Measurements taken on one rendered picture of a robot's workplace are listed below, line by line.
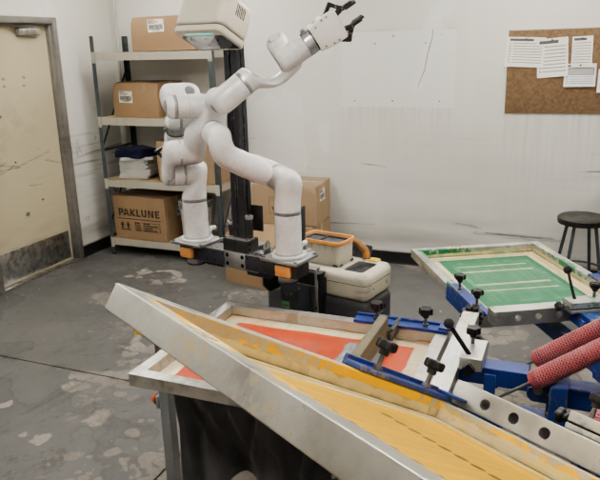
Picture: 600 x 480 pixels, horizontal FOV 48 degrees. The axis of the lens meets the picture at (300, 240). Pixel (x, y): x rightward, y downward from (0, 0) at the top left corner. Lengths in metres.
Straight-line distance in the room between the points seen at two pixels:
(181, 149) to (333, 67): 3.46
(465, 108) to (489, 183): 0.63
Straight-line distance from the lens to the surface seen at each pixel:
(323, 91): 5.85
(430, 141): 5.63
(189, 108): 2.40
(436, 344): 2.07
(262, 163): 2.26
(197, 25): 2.29
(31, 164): 6.11
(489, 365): 1.85
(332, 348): 2.10
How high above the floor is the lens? 1.86
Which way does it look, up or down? 16 degrees down
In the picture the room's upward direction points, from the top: 1 degrees counter-clockwise
